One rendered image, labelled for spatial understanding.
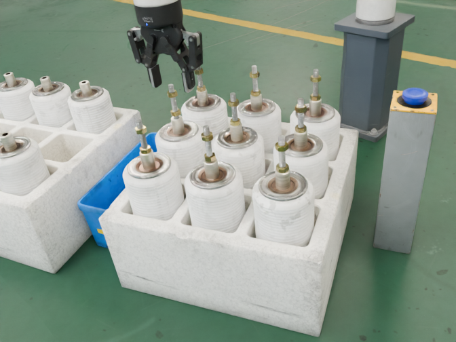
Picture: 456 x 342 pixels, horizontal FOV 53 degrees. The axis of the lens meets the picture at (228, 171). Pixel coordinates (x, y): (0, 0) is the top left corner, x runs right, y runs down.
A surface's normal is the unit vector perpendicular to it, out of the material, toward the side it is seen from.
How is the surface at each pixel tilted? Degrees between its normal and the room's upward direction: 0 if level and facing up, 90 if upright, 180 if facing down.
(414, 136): 90
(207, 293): 90
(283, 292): 90
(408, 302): 0
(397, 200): 90
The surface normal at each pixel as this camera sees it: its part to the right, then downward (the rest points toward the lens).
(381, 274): -0.10, -0.81
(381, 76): 0.04, 0.57
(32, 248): -0.40, 0.56
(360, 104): -0.68, 0.47
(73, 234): 0.91, 0.16
